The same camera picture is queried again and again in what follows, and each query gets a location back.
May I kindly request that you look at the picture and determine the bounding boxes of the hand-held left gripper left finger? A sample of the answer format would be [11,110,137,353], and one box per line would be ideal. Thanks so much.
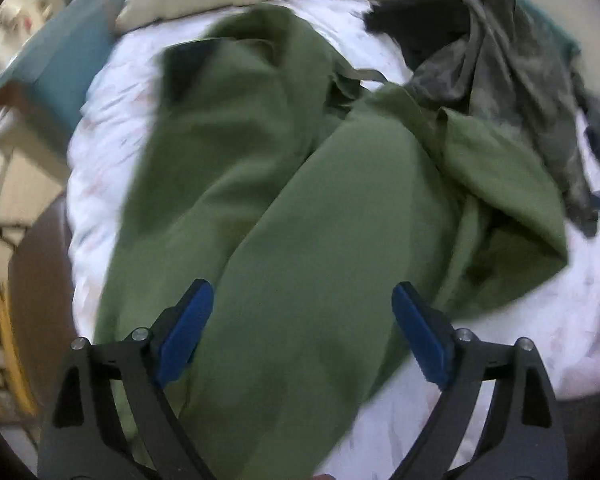
[37,278,216,480]

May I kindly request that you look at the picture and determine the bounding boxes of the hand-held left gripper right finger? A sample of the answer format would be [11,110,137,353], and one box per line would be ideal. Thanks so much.
[391,281,570,480]

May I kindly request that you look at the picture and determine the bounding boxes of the green pants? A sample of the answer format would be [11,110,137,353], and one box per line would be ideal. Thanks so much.
[94,2,570,480]

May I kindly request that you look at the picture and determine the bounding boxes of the brown padded chair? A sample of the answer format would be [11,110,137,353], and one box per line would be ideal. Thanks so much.
[7,195,76,411]

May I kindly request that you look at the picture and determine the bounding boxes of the white floral bed sheet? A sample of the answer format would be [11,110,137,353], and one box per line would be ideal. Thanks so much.
[65,0,600,480]

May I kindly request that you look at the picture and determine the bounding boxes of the camouflage garment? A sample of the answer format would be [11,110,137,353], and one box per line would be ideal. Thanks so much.
[410,0,600,236]

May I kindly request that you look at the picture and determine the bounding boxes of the teal cushion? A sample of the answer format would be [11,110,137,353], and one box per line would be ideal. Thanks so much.
[0,0,141,181]

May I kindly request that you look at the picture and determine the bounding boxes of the black garment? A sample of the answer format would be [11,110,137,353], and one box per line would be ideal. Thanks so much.
[362,0,473,68]

